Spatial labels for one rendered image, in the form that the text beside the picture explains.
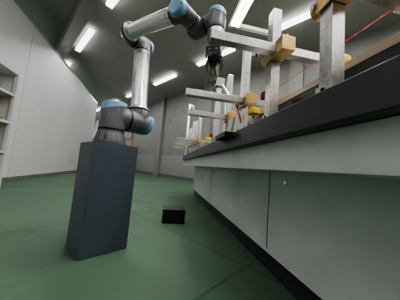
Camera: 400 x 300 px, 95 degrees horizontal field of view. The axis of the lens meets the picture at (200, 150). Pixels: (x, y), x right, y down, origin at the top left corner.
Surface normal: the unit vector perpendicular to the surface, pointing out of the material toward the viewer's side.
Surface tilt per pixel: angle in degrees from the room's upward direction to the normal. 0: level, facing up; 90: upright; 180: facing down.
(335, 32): 90
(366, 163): 90
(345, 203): 90
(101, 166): 90
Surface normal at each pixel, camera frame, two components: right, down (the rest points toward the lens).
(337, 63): 0.19, -0.07
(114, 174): 0.73, 0.00
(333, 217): -0.98, -0.10
